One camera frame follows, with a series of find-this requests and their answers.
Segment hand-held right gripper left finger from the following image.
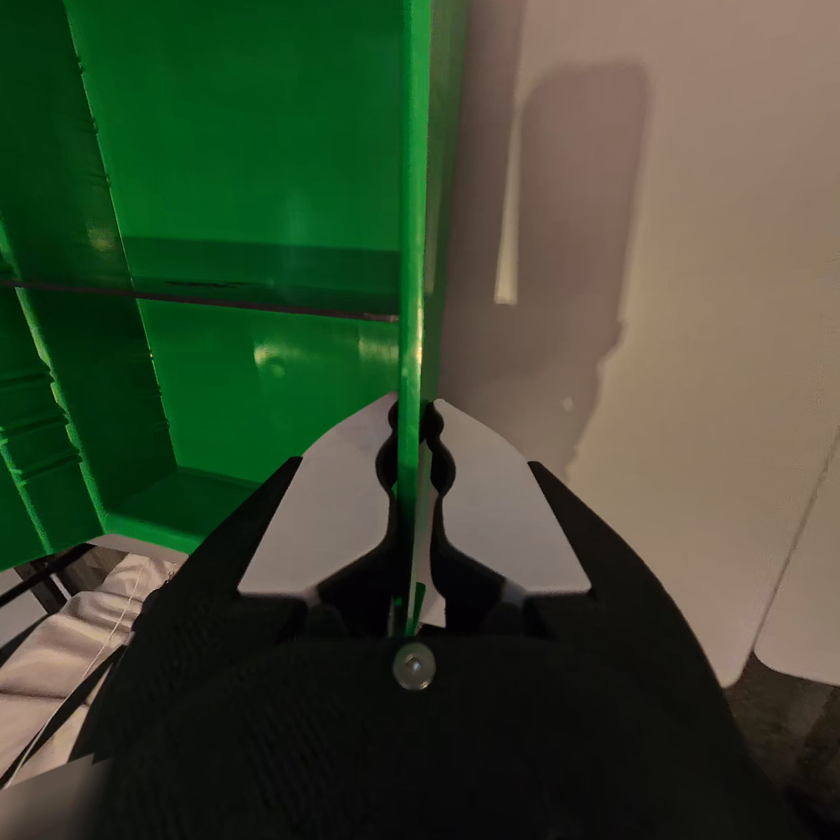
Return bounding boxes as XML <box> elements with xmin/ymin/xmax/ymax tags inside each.
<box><xmin>236</xmin><ymin>392</ymin><xmax>403</xmax><ymax>603</ymax></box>

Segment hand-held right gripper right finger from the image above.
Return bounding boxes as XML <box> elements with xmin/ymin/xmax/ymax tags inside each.
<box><xmin>423</xmin><ymin>397</ymin><xmax>593</xmax><ymax>598</ymax></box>

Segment green plastic bin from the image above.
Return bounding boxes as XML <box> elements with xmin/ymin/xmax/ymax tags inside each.
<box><xmin>0</xmin><ymin>0</ymin><xmax>468</xmax><ymax>639</ymax></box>

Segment person's pale clothing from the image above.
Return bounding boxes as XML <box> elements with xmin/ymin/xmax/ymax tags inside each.
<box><xmin>0</xmin><ymin>551</ymin><xmax>188</xmax><ymax>788</ymax></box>

